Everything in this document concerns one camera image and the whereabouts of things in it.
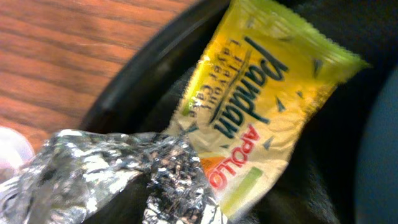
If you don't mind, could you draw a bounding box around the yellow snack wrapper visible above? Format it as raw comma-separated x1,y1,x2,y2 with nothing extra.
0,0,371,224

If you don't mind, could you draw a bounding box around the round black serving tray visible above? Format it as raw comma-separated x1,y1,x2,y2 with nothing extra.
80,0,397,223

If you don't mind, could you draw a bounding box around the dark blue plate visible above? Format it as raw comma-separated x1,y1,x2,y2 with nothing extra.
354,68,397,224

